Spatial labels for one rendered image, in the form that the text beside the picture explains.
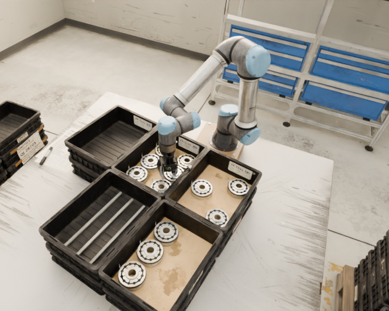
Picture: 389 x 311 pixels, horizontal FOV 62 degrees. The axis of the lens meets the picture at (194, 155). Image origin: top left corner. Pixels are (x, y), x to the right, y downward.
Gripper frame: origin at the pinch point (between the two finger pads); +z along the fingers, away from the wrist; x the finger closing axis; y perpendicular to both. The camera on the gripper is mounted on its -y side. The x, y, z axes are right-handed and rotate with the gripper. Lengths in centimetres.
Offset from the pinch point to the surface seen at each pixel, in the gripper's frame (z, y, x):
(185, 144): -3.2, -16.3, 12.6
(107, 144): 1.1, -29.4, -27.5
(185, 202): 2.5, 16.6, 5.2
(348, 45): 2, -111, 174
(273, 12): 17, -224, 159
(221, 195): 3.4, 15.7, 23.2
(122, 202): 1.2, 11.0, -22.9
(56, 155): 12, -38, -56
